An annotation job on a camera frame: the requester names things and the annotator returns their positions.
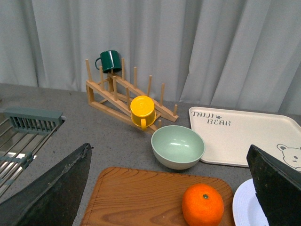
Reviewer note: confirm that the white ridged plate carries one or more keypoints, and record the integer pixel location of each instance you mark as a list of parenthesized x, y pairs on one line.
[(246, 208)]

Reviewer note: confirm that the light green bowl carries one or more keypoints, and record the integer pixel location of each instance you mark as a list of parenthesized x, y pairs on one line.
[(177, 147)]

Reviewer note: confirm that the beige bear tray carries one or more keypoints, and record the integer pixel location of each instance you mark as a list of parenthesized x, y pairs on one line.
[(228, 135)]

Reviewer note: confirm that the white curtain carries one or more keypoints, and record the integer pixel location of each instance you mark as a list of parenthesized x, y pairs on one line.
[(244, 54)]

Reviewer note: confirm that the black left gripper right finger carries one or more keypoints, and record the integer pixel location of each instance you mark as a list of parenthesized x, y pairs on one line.
[(277, 188)]

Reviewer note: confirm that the grey sink drying rack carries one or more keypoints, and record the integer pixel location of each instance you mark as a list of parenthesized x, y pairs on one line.
[(23, 132)]

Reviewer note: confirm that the dark green mug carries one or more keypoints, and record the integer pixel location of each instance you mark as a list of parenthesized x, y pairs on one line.
[(110, 60)]

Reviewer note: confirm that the wooden dish rack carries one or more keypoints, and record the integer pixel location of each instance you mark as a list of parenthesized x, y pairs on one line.
[(112, 96)]

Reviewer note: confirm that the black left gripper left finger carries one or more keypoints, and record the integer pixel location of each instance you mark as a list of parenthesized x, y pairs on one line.
[(52, 199)]

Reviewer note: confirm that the orange fruit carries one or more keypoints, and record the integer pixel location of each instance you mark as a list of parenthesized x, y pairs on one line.
[(202, 205)]

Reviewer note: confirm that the wooden cutting board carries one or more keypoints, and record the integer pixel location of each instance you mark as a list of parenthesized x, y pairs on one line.
[(136, 197)]

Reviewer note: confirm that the yellow mug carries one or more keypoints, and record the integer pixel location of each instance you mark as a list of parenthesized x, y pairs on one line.
[(143, 112)]

